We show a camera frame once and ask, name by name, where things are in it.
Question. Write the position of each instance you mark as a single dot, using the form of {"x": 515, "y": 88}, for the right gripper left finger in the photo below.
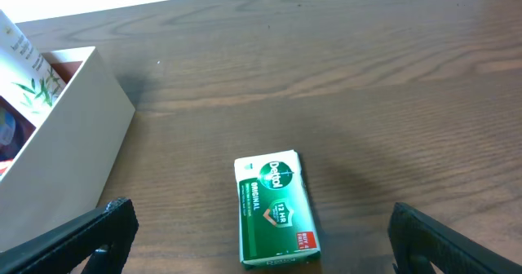
{"x": 101, "y": 237}

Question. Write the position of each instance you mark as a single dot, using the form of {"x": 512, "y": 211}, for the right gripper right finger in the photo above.
{"x": 421, "y": 244}

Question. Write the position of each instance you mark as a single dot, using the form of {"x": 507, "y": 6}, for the white cream tube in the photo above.
{"x": 28, "y": 82}

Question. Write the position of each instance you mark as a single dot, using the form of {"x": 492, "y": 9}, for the clear soap pump bottle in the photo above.
{"x": 15, "y": 131}

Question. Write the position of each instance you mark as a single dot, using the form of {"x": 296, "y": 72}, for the white box pink interior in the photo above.
{"x": 61, "y": 171}

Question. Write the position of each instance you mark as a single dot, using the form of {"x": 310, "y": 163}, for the green soap box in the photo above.
{"x": 275, "y": 217}

